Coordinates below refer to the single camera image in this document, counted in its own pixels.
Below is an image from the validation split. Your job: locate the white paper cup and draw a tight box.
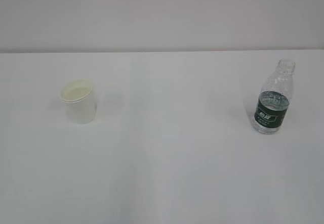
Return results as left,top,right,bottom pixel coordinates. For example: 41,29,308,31
59,79,96,124

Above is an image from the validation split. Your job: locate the clear water bottle green label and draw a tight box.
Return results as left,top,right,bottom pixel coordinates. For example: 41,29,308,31
252,59,296,135

